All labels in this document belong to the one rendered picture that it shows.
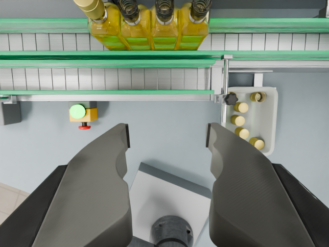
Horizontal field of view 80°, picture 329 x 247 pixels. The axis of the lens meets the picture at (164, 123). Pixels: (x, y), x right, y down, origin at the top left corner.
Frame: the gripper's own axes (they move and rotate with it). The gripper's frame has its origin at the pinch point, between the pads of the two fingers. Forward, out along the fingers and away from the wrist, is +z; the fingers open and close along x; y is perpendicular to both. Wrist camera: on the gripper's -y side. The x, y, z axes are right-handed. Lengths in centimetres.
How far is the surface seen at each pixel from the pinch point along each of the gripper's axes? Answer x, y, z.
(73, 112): -28, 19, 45
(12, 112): -52, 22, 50
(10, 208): -123, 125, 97
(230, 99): 14.9, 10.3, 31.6
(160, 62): -1.1, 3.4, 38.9
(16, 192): -116, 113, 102
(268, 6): 34, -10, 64
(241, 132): 25, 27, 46
